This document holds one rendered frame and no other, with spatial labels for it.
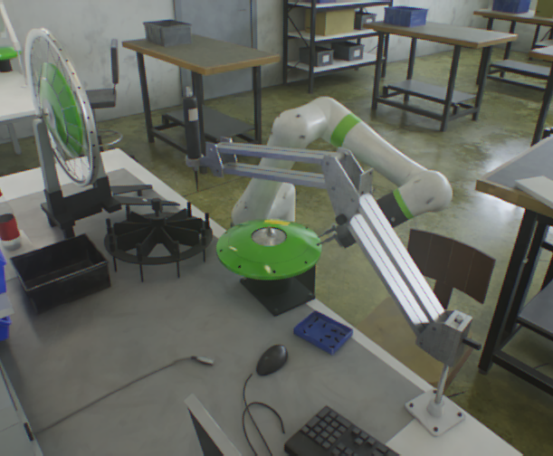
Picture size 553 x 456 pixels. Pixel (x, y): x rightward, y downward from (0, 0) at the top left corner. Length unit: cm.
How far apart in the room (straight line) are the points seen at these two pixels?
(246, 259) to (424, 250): 82
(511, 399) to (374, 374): 142
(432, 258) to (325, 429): 100
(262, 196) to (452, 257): 76
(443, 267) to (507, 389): 90
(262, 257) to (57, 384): 61
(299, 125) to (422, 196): 41
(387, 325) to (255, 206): 66
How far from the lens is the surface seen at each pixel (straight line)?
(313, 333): 138
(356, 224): 106
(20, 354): 148
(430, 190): 135
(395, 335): 186
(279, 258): 137
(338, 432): 115
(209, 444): 78
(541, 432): 258
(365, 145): 153
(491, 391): 265
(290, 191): 183
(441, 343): 108
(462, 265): 194
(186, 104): 131
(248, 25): 686
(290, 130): 145
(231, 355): 133
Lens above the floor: 186
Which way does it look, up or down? 31 degrees down
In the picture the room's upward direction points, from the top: straight up
